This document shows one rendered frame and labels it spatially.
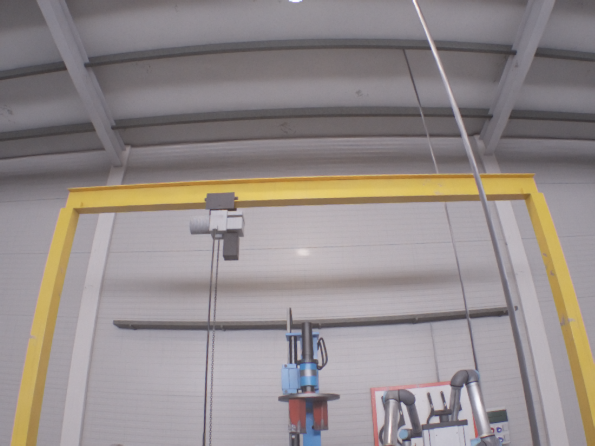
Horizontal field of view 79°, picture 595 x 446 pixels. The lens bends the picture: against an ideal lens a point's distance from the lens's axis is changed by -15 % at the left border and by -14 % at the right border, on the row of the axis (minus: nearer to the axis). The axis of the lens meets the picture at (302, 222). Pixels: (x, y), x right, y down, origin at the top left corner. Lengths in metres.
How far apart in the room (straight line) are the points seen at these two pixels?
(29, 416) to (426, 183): 4.51
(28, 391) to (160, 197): 2.33
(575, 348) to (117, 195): 4.91
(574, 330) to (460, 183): 1.92
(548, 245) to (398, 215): 3.19
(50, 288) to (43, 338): 0.51
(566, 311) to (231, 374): 4.34
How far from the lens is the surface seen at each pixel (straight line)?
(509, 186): 4.92
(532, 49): 7.09
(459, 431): 3.31
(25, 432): 4.32
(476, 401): 3.64
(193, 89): 7.39
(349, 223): 6.89
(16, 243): 8.55
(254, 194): 4.34
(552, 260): 4.58
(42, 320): 4.45
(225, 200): 4.25
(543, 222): 4.75
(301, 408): 3.82
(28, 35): 7.76
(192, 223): 4.20
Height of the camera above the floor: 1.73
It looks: 29 degrees up
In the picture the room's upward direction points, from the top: 2 degrees counter-clockwise
